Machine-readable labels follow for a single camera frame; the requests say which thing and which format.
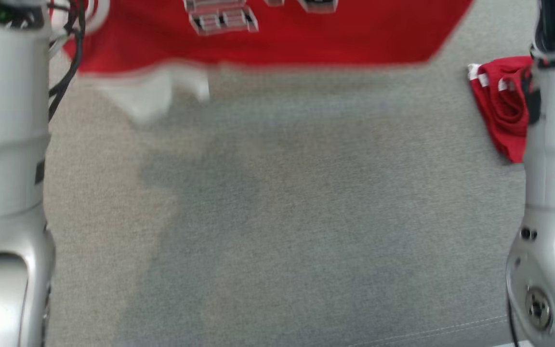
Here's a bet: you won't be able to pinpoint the red basketball jersey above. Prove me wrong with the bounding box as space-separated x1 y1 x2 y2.
50 0 474 123

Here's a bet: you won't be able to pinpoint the red basketball shorts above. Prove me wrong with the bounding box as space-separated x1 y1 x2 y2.
466 56 534 165

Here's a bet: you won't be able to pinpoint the grey fabric sofa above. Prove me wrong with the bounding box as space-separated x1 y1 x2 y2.
41 0 541 347

